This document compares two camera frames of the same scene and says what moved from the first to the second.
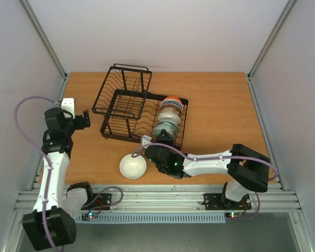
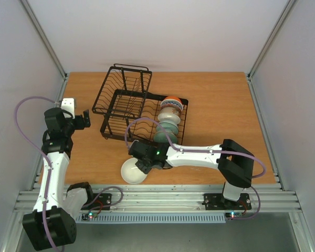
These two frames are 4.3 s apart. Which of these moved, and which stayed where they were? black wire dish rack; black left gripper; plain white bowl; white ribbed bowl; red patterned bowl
Moved: white ribbed bowl
Stayed: red patterned bowl; black wire dish rack; plain white bowl; black left gripper
